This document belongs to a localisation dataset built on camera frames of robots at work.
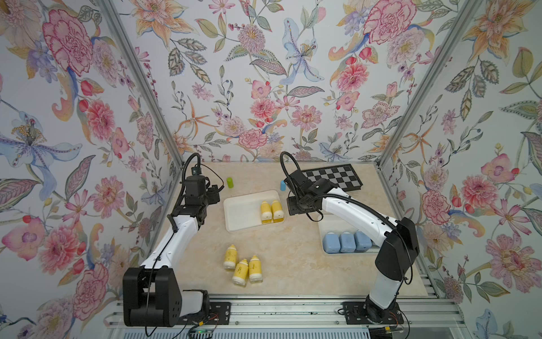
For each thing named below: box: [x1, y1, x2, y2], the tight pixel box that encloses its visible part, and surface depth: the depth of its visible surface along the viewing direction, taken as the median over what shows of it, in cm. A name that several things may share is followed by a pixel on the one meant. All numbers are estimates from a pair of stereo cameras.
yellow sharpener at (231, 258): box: [223, 244, 238, 270], surface depth 81 cm
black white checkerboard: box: [301, 163, 364, 193], surface depth 113 cm
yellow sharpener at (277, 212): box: [271, 199, 285, 224], surface depth 95 cm
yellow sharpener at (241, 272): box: [231, 258, 250, 287], surface depth 78 cm
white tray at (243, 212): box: [223, 189, 286, 233], surface depth 101 cm
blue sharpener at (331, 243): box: [322, 231, 341, 254], surface depth 86 cm
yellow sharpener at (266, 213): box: [260, 200, 273, 224], surface depth 95 cm
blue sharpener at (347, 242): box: [338, 231, 356, 253], surface depth 85 cm
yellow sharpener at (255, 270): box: [249, 254, 263, 284], surface depth 78 cm
